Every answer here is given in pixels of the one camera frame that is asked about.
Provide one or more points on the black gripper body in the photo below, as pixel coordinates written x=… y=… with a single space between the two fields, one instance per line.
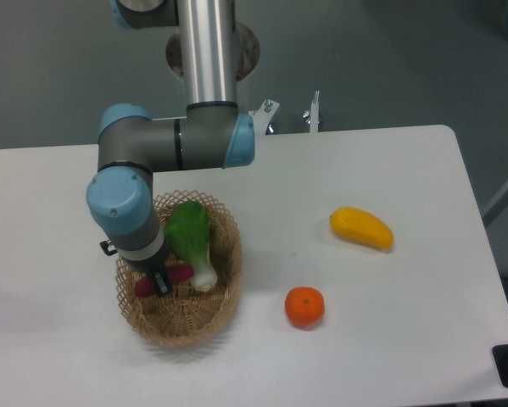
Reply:
x=152 y=264

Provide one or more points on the purple sweet potato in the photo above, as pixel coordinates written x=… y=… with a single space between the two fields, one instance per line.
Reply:
x=144 y=287

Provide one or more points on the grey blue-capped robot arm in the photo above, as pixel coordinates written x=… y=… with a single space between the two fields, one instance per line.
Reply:
x=132 y=145

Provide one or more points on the woven wicker basket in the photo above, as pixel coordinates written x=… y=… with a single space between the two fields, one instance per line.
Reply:
x=186 y=316

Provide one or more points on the green bok choy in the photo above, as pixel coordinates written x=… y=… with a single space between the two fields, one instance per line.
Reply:
x=188 y=234

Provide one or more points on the orange tangerine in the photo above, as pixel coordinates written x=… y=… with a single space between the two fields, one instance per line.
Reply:
x=304 y=306

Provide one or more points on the yellow mango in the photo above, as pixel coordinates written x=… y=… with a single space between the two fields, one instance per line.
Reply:
x=359 y=226

